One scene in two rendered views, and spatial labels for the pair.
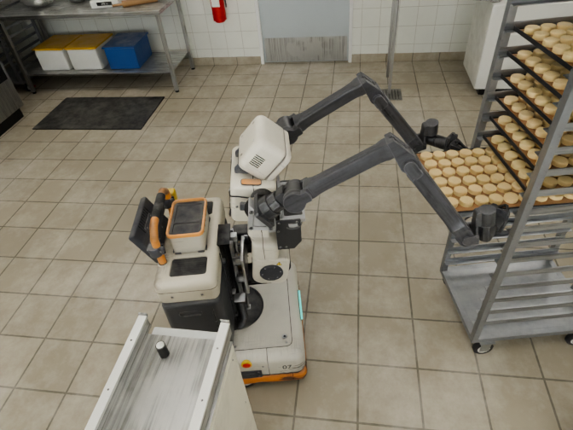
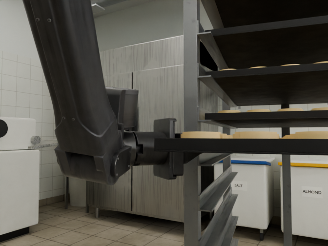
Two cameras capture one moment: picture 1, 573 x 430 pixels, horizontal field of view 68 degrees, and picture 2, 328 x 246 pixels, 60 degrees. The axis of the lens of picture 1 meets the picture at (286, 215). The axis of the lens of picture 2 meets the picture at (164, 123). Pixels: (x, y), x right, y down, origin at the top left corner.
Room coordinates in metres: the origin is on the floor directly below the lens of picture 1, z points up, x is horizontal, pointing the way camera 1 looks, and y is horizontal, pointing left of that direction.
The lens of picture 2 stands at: (1.43, -0.29, 1.01)
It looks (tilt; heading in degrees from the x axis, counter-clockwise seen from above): 3 degrees up; 289
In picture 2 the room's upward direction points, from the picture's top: straight up
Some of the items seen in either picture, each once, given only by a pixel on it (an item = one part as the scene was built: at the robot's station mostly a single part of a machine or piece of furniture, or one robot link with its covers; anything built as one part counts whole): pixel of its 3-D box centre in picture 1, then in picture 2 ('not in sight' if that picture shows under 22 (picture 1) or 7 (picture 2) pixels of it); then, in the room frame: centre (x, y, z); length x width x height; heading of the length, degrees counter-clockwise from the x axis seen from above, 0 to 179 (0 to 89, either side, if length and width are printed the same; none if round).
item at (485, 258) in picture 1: (502, 256); not in sight; (1.54, -1.18, 0.24); 0.64 x 0.03 x 0.03; 90
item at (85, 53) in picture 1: (93, 51); not in sight; (5.14, 2.07, 0.36); 0.46 x 0.38 x 0.26; 169
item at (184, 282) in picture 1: (207, 269); not in sight; (1.35, 0.39, 0.59); 0.55 x 0.34 x 0.83; 0
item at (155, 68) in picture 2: not in sight; (152, 134); (2.72, -3.57, 1.03); 1.40 x 0.91 x 2.05; 169
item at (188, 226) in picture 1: (189, 225); not in sight; (1.35, 0.41, 0.87); 0.23 x 0.15 x 0.11; 0
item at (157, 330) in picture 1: (190, 344); not in sight; (0.84, 0.38, 0.77); 0.24 x 0.04 x 0.14; 78
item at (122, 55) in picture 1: (129, 50); not in sight; (5.05, 1.63, 0.36); 0.46 x 0.38 x 0.26; 170
